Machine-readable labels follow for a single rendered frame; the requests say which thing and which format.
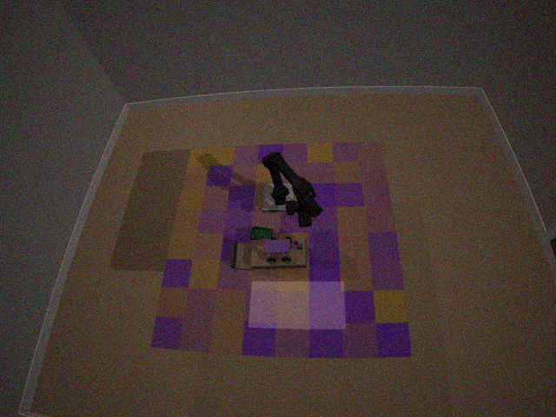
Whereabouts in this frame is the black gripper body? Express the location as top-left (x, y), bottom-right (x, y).
top-left (297, 202), bottom-right (312, 227)

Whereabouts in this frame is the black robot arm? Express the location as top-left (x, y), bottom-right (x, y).
top-left (262, 152), bottom-right (322, 218)

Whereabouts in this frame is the green tray floor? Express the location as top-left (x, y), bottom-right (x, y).
top-left (251, 228), bottom-right (272, 239)

